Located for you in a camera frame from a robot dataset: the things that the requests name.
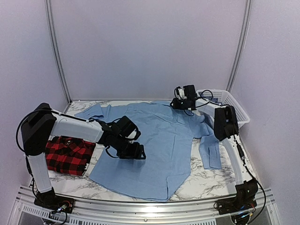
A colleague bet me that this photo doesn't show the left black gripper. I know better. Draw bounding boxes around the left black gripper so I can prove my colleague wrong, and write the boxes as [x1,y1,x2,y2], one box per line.
[113,135,146,160]

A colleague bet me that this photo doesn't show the light blue long sleeve shirt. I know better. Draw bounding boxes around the light blue long sleeve shirt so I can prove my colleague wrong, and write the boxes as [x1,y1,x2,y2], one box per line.
[77,101,221,202]

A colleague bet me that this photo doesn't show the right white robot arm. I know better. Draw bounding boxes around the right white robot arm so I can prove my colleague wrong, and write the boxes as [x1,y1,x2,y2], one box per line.
[170,85,260,210]

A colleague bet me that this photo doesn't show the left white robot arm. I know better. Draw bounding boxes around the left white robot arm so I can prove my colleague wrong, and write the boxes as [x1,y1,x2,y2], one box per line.
[16,103,146,209]

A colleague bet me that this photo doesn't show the blue patterned shirt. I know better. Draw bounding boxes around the blue patterned shirt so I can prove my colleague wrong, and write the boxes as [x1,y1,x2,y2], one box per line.
[206,97,223,105]

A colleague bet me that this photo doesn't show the white plastic basket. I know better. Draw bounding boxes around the white plastic basket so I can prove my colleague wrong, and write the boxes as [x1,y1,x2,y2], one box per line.
[196,89,250,128]

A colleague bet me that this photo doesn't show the red black plaid shirt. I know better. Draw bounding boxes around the red black plaid shirt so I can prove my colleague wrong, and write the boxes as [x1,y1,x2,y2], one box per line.
[45,136,96,176]

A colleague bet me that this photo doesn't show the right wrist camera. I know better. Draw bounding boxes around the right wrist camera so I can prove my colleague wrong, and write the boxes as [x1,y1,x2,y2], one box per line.
[174,87,186,99]

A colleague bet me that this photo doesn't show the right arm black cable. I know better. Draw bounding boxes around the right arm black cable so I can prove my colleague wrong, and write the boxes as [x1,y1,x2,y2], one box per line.
[198,90,214,103]

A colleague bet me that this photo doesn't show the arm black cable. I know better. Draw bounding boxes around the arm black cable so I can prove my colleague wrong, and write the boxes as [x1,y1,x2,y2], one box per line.
[198,90,214,103]
[15,109,61,155]

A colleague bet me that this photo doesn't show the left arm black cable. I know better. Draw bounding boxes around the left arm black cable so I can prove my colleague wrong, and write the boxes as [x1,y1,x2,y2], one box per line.
[15,109,61,155]

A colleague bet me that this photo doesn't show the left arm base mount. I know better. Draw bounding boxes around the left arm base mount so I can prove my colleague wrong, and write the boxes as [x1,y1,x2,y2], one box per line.
[34,195,75,213]

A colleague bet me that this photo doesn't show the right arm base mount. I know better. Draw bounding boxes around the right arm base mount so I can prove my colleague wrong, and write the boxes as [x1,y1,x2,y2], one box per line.
[214,197,257,215]

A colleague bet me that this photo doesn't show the right aluminium wall post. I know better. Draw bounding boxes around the right aluminium wall post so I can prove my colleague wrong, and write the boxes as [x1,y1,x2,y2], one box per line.
[226,0,253,92]

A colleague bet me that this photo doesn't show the aluminium wall post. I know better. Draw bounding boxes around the aluminium wall post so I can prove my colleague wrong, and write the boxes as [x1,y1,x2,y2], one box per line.
[226,0,253,92]
[44,0,72,104]

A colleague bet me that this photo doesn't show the aluminium front frame rail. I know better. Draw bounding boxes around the aluminium front frame rail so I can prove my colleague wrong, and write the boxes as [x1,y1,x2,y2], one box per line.
[14,195,277,225]

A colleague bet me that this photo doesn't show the left aluminium wall post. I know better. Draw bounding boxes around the left aluminium wall post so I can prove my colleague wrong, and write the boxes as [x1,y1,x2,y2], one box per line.
[44,0,72,104]

